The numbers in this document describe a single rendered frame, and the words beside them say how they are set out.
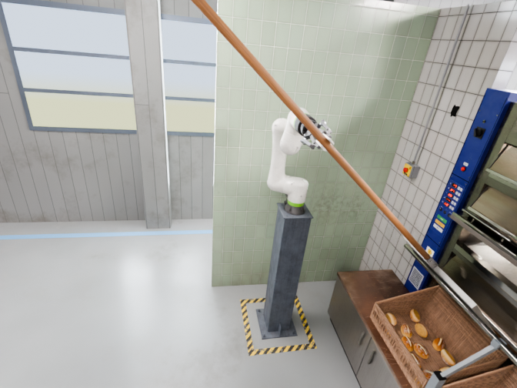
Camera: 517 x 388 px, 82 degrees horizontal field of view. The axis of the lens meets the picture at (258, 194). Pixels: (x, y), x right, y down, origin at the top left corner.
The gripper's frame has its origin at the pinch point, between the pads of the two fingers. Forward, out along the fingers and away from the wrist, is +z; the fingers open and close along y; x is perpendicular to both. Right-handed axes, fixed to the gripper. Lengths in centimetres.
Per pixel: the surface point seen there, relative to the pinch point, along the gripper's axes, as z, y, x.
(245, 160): -123, 50, -30
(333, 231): -121, 44, -149
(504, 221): -10, -45, -122
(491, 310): 9, -7, -155
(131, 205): -252, 220, -13
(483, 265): -8, -22, -144
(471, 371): 29, 24, -153
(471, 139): -50, -70, -99
